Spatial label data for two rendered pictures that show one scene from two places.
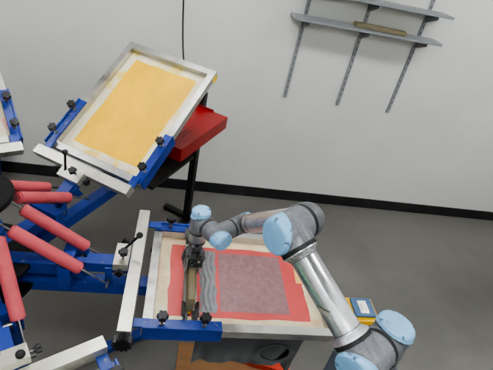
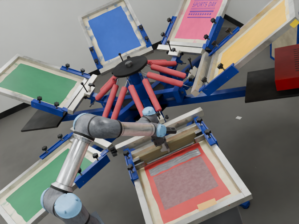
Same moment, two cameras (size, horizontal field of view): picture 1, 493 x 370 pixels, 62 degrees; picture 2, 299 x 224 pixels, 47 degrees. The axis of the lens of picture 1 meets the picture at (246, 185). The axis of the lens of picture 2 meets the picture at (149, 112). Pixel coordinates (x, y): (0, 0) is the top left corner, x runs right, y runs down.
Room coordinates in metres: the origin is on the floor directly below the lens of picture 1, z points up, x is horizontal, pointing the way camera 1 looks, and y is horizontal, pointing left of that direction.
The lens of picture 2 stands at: (1.62, -1.66, 2.47)
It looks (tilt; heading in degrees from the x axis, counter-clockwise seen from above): 31 degrees down; 102
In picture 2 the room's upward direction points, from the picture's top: 24 degrees counter-clockwise
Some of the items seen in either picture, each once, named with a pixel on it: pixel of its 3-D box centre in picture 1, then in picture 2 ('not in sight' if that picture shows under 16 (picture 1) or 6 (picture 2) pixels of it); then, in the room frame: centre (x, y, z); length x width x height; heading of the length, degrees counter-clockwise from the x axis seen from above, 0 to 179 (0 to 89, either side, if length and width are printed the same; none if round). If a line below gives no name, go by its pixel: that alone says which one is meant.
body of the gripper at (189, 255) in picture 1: (194, 250); (157, 135); (1.23, 0.14, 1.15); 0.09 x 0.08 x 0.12; 13
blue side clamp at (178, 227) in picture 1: (186, 232); (206, 134); (1.52, 0.24, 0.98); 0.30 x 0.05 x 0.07; 103
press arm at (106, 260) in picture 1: (108, 263); not in sight; (1.18, 0.49, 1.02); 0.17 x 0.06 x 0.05; 103
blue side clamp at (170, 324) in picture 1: (182, 329); (132, 167); (0.98, 0.11, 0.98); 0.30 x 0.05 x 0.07; 103
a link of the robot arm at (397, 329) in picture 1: (389, 336); (70, 210); (0.84, -0.52, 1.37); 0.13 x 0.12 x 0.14; 140
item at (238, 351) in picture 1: (245, 342); not in sight; (1.14, -0.15, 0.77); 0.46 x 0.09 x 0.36; 103
